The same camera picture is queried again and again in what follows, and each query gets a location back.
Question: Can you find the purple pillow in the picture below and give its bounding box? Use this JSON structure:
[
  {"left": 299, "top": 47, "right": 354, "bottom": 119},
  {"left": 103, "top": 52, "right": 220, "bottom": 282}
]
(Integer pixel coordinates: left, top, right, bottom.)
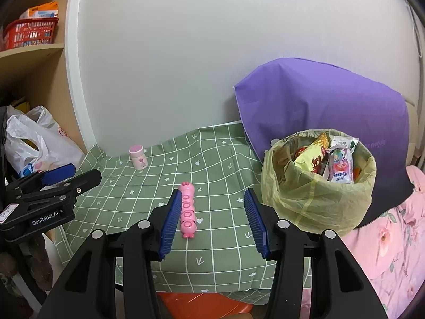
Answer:
[{"left": 234, "top": 58, "right": 414, "bottom": 225}]

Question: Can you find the pink snack packet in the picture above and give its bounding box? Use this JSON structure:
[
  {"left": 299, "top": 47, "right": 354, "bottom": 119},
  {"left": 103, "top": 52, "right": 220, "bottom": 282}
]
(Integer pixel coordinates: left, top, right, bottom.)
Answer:
[{"left": 327, "top": 143, "right": 355, "bottom": 184}]

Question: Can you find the wooden shelf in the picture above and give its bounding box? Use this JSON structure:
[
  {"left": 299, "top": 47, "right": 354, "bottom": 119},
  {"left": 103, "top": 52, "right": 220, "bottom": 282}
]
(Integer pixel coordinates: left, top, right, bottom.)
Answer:
[{"left": 1, "top": 0, "right": 86, "bottom": 152}]

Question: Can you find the pink small bottle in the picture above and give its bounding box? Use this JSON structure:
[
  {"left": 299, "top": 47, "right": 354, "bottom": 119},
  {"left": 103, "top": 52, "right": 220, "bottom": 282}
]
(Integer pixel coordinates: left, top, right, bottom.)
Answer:
[{"left": 129, "top": 145, "right": 148, "bottom": 170}]

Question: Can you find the red plastic basket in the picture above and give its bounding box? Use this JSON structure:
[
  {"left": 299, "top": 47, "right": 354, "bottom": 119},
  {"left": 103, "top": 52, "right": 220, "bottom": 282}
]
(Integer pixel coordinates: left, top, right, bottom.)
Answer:
[{"left": 4, "top": 16, "right": 59, "bottom": 50}]

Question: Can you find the green checkered cloth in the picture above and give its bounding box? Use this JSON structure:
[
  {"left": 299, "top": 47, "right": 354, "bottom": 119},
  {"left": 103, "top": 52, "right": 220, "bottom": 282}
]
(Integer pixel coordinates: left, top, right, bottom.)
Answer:
[{"left": 55, "top": 123, "right": 275, "bottom": 305}]

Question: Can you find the white plastic bag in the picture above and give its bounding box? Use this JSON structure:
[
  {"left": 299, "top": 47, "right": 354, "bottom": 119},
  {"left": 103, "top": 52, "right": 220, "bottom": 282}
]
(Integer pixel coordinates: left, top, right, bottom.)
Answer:
[{"left": 5, "top": 105, "right": 84, "bottom": 177}]

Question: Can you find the brown fuzzy sleeve forearm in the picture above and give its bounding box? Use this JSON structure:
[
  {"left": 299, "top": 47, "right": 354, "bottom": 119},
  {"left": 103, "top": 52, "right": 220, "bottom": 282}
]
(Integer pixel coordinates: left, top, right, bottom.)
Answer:
[{"left": 1, "top": 234, "right": 53, "bottom": 291}]

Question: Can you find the yellow wafer wrapper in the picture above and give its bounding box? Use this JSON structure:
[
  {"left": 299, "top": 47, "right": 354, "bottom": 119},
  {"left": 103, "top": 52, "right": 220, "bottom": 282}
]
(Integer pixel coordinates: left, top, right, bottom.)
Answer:
[{"left": 294, "top": 133, "right": 329, "bottom": 173}]

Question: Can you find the trash bin with yellow liner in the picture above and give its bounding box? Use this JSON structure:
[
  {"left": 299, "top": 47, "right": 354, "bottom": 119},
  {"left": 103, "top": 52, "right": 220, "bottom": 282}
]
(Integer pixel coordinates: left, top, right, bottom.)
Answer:
[{"left": 261, "top": 129, "right": 377, "bottom": 236}]

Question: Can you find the green white snack box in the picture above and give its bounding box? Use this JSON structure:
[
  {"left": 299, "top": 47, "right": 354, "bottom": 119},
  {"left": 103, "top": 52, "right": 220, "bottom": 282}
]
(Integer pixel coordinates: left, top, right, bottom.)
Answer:
[{"left": 329, "top": 135, "right": 359, "bottom": 152}]

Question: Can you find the pink floral blanket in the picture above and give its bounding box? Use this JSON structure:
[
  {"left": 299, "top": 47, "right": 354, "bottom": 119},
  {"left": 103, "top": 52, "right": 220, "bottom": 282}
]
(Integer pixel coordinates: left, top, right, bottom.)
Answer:
[{"left": 342, "top": 166, "right": 424, "bottom": 318}]

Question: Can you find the orange stool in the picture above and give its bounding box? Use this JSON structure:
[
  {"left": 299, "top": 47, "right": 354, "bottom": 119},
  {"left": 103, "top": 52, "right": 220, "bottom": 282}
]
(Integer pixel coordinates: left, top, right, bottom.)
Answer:
[{"left": 158, "top": 292, "right": 254, "bottom": 318}]

